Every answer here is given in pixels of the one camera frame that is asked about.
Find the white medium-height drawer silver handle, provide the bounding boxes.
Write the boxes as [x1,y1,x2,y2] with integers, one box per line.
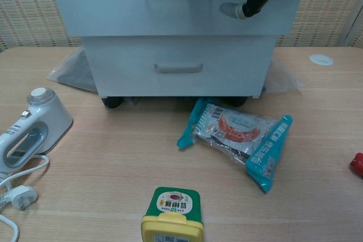
[45,0,310,38]

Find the white shallow drawer silver handle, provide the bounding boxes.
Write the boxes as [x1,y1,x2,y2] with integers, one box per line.
[80,35,278,97]

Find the white power cord with plug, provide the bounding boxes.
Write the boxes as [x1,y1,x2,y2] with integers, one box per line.
[0,154,50,242]

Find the small red object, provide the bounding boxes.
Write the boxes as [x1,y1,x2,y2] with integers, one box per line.
[348,152,363,177]

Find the round grey cable grommet cap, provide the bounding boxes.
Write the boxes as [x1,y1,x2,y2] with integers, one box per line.
[309,53,334,66]

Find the green yellow-lidded seasoning box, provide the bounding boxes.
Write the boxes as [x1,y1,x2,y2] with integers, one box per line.
[140,186,205,242]

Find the teal sausage snack bag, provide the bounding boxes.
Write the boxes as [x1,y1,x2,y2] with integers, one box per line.
[176,96,294,195]

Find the white handheld garment steamer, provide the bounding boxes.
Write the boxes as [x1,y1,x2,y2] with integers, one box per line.
[0,87,74,175]

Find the clear plastic bag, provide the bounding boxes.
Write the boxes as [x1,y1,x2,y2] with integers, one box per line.
[45,45,306,95]

